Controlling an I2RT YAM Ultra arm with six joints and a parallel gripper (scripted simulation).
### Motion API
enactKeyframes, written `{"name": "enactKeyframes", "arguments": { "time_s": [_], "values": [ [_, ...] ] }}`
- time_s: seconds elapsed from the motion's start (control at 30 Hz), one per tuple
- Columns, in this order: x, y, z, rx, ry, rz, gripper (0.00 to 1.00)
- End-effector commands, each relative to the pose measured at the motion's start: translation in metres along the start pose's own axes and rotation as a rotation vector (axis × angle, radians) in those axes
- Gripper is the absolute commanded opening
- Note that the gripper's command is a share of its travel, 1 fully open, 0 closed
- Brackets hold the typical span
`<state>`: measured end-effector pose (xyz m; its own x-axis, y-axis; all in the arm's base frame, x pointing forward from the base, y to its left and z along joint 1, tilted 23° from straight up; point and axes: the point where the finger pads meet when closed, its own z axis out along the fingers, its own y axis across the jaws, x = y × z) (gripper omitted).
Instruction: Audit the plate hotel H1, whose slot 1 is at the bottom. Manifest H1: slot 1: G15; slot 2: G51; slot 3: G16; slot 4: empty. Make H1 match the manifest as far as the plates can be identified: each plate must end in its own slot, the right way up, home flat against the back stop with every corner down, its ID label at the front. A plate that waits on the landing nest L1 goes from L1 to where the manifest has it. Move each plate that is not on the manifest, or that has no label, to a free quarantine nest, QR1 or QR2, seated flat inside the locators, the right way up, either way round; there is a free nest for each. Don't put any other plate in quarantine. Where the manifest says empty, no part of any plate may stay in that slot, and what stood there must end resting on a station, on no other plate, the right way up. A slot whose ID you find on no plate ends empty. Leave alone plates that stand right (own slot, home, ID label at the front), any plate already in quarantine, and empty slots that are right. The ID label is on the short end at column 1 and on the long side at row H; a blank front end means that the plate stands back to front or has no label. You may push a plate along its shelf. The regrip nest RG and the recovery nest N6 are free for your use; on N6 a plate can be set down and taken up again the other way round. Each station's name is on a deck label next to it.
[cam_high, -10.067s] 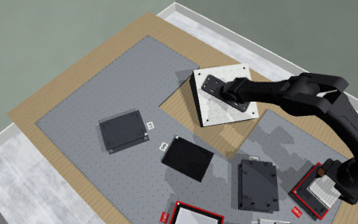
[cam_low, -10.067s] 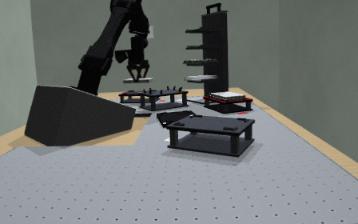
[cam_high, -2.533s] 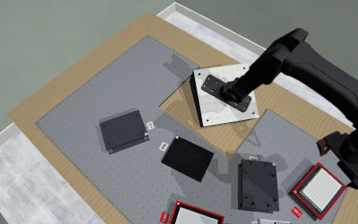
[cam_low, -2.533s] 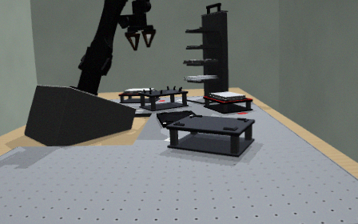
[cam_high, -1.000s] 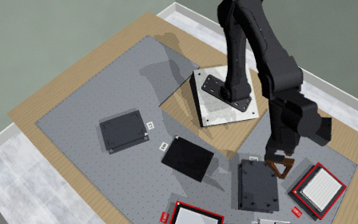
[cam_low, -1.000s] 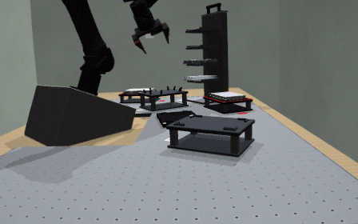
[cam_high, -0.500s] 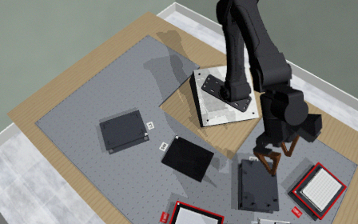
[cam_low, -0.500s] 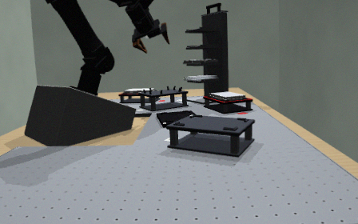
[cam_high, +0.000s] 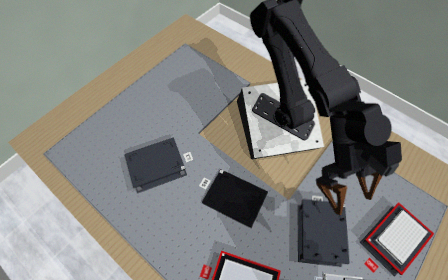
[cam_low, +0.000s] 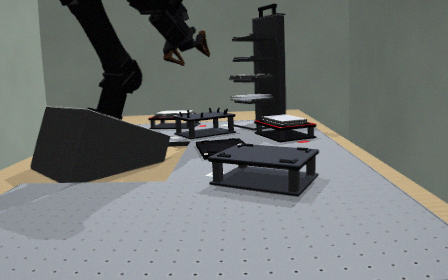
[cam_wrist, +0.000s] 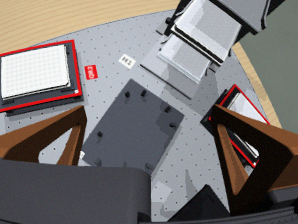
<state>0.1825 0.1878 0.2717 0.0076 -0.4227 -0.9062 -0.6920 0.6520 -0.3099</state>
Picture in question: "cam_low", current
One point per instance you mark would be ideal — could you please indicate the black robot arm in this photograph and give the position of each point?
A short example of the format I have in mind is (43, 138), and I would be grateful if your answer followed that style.
(117, 64)

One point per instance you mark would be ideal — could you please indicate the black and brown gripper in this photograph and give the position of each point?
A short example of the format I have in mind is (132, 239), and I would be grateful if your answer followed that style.
(178, 39)

